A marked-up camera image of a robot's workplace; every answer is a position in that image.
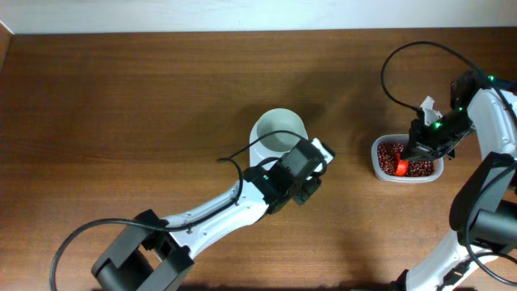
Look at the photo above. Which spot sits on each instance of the white digital kitchen scale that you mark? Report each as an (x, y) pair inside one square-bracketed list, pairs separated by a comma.
[(258, 152)]

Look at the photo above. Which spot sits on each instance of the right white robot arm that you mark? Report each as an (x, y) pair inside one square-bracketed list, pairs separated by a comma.
[(482, 223)]

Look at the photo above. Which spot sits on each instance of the clear plastic bean container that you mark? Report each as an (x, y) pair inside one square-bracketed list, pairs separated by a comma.
[(401, 138)]

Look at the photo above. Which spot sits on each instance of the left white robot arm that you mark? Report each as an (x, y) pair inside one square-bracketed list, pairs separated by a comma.
[(158, 252)]

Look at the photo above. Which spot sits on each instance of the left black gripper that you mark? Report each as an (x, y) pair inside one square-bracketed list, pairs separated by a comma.
[(308, 190)]

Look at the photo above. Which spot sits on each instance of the red beans in container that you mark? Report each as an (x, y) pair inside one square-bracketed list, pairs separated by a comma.
[(388, 162)]

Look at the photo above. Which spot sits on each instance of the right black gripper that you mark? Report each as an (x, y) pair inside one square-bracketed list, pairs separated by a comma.
[(422, 149)]

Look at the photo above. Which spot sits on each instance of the white round bowl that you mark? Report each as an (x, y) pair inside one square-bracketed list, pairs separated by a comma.
[(286, 122)]

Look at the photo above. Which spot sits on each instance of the red plastic scoop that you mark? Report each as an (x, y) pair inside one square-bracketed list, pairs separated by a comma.
[(402, 165)]

